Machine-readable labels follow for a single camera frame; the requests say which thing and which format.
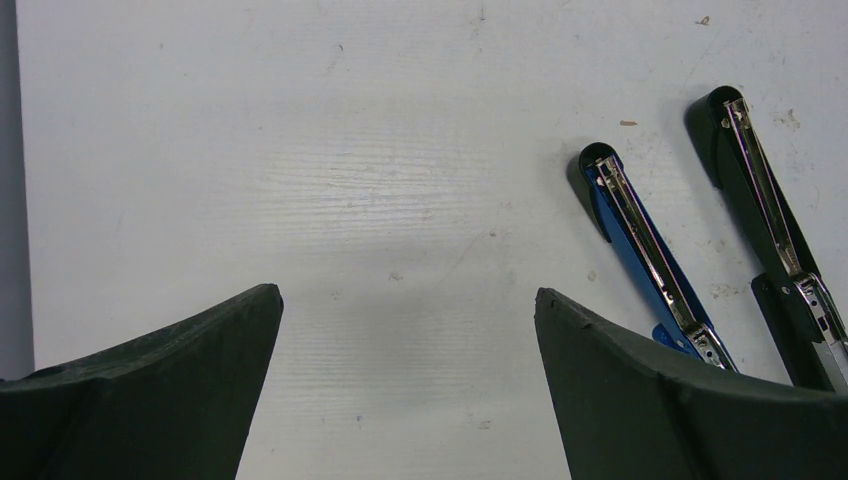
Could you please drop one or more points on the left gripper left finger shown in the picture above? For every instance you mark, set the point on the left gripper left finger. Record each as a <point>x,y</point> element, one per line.
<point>176,403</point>

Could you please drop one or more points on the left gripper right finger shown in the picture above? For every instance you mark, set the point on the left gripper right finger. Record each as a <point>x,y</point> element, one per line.
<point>628,407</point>

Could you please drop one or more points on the blue stapler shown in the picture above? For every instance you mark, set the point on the blue stapler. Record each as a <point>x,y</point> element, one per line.
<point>681,321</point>

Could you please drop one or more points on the black stapler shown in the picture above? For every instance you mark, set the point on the black stapler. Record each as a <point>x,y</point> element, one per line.
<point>798,308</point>

